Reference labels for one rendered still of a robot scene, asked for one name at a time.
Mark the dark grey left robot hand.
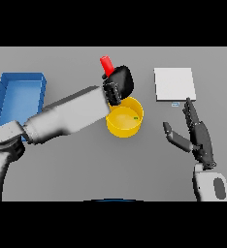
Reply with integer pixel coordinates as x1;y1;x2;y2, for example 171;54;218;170
101;65;135;107

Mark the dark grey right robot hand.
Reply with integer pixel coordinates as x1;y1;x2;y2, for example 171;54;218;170
162;97;217;171

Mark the red beaker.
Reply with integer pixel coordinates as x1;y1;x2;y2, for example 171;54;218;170
99;55;115;78

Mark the yellow bowl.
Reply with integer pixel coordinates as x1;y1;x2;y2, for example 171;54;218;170
105;96;145;139

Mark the pale square measuring scale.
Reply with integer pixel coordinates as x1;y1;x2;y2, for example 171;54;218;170
153;67;197;108

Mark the blue tray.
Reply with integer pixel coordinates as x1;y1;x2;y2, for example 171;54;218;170
0;72;48;142

